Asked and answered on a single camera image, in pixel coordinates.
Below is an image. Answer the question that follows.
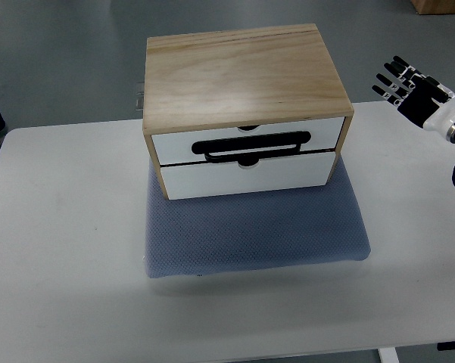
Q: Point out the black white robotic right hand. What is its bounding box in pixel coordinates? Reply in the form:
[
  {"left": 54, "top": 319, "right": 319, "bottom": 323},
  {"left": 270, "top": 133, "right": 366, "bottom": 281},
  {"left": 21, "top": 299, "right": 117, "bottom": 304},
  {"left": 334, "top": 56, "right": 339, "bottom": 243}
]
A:
[{"left": 372, "top": 56, "right": 455, "bottom": 139}]

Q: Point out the white drawer black handle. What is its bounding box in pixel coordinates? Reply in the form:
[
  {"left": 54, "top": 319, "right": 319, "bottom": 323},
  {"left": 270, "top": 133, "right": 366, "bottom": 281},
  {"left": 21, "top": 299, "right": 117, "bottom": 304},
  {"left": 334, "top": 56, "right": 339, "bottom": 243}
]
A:
[{"left": 152, "top": 117, "right": 344, "bottom": 166}]

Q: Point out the wooden drawer cabinet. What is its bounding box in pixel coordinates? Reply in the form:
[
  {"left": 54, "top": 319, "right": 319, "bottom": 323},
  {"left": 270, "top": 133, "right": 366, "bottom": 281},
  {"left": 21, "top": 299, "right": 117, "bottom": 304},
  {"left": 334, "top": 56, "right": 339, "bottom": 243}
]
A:
[{"left": 143, "top": 24, "right": 354, "bottom": 199}]

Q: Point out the white lower drawer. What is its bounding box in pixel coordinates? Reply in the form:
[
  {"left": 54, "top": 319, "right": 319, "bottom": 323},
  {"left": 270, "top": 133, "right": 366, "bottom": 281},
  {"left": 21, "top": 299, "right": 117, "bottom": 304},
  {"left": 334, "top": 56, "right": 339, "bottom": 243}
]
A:
[{"left": 161, "top": 152, "right": 336, "bottom": 200}]

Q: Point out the brown cardboard box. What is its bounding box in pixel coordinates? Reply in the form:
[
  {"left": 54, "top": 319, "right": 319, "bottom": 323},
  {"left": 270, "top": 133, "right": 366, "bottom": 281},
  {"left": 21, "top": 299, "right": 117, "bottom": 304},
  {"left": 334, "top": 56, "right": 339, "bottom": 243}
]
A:
[{"left": 411, "top": 0, "right": 455, "bottom": 15}]

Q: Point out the blue mesh cushion mat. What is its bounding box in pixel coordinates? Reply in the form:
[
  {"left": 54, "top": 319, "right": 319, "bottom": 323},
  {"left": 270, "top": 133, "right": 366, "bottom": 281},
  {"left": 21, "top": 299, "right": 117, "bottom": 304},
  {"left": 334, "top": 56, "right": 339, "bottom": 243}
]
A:
[{"left": 145, "top": 161, "right": 371, "bottom": 278}]

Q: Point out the black table control panel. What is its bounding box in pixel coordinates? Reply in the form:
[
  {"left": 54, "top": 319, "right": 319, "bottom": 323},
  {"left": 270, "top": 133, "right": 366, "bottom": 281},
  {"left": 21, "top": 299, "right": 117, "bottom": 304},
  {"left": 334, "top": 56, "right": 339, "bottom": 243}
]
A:
[{"left": 437, "top": 341, "right": 455, "bottom": 352}]

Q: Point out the white table leg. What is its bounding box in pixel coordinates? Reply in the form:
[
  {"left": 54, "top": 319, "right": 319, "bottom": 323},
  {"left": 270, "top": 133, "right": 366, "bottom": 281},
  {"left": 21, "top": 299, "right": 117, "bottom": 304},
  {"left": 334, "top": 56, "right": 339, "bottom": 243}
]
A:
[{"left": 378, "top": 347, "right": 400, "bottom": 363}]

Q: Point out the metal bracket behind cabinet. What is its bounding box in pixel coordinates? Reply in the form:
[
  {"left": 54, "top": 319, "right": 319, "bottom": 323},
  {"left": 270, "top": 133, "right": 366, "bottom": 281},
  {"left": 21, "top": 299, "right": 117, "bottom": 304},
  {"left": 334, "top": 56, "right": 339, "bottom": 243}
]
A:
[{"left": 136, "top": 82, "right": 145, "bottom": 111}]

